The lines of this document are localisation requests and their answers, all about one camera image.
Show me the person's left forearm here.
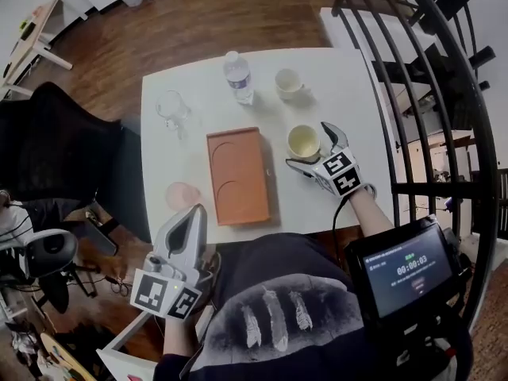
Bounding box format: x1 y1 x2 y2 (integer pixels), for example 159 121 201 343
161 314 200 361

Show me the colourful round board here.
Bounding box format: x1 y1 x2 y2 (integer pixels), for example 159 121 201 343
38 331 97 381

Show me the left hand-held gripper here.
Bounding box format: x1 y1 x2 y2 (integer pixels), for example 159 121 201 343
129 202 212 320

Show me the person's right forearm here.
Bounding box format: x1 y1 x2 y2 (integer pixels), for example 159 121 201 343
348 183 394 238

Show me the white wooden desk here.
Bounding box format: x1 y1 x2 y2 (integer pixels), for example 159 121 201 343
0 0 89 97

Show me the orange rectangular tray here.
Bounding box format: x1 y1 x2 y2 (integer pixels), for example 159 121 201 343
206 126 275 227

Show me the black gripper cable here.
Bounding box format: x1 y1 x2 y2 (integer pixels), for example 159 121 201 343
331 195 355 265

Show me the black metal railing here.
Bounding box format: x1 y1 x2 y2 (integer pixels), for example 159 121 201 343
332 0 508 333

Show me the pink glass cup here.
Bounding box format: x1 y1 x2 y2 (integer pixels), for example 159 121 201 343
165 181 202 214

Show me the black mesh office chair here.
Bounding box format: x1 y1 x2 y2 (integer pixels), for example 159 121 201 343
0 81 152 249

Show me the clear plastic water bottle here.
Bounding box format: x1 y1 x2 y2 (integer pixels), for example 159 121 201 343
222 50 256 106

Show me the white table frame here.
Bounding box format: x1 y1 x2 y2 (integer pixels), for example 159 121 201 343
96 303 217 381

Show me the white ceramic cup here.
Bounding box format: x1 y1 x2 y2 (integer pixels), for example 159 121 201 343
274 67 311 102
286 124 322 163

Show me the clear glass cup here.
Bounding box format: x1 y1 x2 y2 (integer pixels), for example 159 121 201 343
155 90 192 132

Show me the black screen device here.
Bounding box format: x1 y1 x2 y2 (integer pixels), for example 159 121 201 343
342 215 468 329

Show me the grey office chair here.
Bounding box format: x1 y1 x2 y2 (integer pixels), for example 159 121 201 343
0 202 100 315

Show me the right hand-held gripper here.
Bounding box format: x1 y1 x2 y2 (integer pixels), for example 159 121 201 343
284 121 364 198

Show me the person's black printed shirt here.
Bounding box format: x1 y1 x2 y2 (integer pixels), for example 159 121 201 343
153 231 474 381

